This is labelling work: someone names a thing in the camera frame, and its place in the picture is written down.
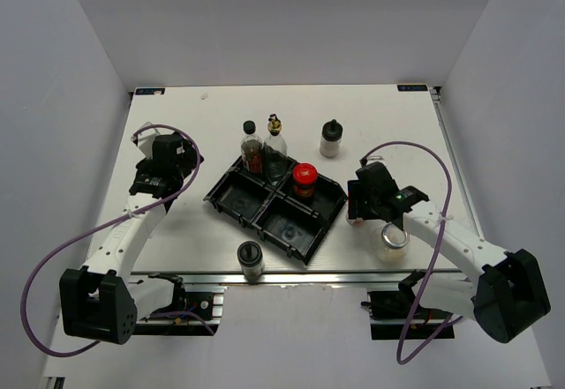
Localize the grey-lid spice jar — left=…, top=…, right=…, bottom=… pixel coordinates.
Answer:
left=347, top=219, right=365, bottom=228

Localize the red-lid sauce jar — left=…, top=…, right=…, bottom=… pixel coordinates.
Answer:
left=292, top=163, right=318, bottom=199

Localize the red-label black-cap bottle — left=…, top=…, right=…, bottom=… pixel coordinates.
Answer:
left=240, top=120, right=263, bottom=176

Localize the clear glass oil bottle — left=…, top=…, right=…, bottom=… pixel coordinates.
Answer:
left=264, top=114, right=288, bottom=185

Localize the black-cap pepper grinder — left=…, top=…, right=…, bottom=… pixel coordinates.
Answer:
left=237, top=241, right=264, bottom=281

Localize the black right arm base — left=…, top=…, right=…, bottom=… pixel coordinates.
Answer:
left=360, top=270, right=448, bottom=340

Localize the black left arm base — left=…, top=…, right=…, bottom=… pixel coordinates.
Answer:
left=127, top=273, right=223, bottom=336

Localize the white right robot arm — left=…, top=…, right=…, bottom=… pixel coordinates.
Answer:
left=348, top=161, right=551, bottom=343

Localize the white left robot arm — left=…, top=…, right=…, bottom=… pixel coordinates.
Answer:
left=59, top=131, right=203, bottom=345

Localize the round clear glass jar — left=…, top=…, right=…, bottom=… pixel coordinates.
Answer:
left=371, top=221, right=410, bottom=264

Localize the white shaker black cap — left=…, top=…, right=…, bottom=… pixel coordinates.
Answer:
left=319, top=119, right=343, bottom=158

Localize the blue left table sticker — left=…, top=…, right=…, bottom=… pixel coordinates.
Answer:
left=133, top=87, right=165, bottom=96

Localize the blue table sticker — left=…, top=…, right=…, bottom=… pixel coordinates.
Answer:
left=396, top=84, right=428, bottom=92
left=133, top=87, right=165, bottom=96

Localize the black four-compartment tray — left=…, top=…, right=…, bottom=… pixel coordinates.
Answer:
left=204, top=157, right=347, bottom=265

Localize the blue right table sticker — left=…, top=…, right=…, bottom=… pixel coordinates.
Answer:
left=396, top=84, right=428, bottom=92

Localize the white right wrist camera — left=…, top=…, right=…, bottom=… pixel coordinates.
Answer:
left=359, top=154, right=384, bottom=167

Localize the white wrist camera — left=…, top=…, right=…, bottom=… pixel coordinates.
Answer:
left=131, top=122, right=161, bottom=159
left=359, top=154, right=384, bottom=167

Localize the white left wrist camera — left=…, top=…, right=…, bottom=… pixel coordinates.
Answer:
left=131, top=122, right=161, bottom=159

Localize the aluminium right table rail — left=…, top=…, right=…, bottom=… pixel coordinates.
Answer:
left=429, top=86, right=484, bottom=237

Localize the aluminium table rail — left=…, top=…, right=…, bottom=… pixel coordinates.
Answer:
left=429, top=86, right=484, bottom=237
left=127, top=269, right=473, bottom=287

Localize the aluminium front table rail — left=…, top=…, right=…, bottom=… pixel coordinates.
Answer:
left=127, top=269, right=473, bottom=287

